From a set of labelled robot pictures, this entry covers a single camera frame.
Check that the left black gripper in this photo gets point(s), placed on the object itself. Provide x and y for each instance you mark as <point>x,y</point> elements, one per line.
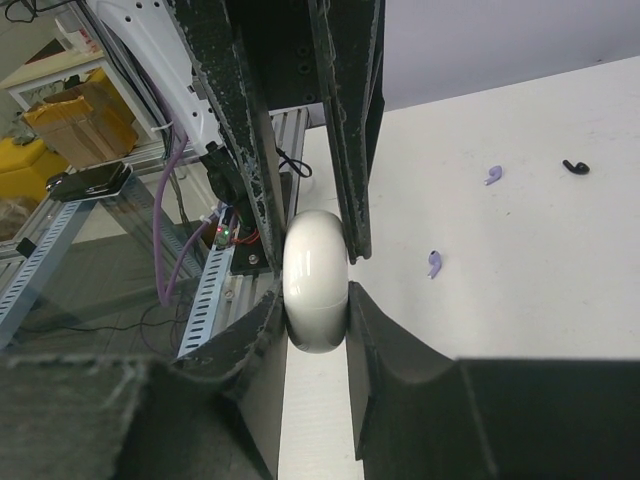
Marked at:
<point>292,52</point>

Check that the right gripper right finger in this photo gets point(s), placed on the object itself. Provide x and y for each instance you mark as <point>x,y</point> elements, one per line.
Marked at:
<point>417,414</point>

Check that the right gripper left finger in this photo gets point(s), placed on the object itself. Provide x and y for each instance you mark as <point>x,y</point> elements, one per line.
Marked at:
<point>215,413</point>

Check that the white earbud case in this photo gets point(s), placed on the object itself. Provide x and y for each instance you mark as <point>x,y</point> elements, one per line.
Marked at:
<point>315,281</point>

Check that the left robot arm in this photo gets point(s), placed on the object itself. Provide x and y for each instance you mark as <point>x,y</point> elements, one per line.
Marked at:
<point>148,32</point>

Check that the purple earbud lower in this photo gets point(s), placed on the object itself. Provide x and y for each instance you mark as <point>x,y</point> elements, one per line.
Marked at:
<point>435,262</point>

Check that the purple earbud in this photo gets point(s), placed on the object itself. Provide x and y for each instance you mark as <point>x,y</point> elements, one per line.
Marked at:
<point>495,173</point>
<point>435,262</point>

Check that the cardboard box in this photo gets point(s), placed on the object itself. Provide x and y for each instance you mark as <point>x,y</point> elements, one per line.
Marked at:
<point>85,125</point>

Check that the black smartphone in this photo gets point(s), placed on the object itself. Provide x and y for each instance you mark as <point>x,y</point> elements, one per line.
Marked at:
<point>92,183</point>

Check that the purple earbud left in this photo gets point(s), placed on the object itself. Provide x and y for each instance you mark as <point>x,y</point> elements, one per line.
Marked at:
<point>495,173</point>

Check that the black earbud near gripper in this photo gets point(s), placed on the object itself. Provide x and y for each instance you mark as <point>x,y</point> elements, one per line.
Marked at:
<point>578,168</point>

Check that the slotted cable duct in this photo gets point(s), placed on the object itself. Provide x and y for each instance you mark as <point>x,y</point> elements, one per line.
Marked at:
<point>89,288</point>

